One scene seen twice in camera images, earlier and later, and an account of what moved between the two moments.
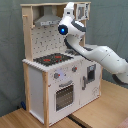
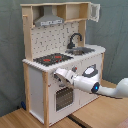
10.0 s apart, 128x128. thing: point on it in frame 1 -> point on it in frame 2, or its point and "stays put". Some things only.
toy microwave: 82,11 -> 94,12
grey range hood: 48,18 stays put
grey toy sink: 73,52 stays put
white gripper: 69,10 -> 68,74
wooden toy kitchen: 57,79 stays put
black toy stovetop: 53,58 stays put
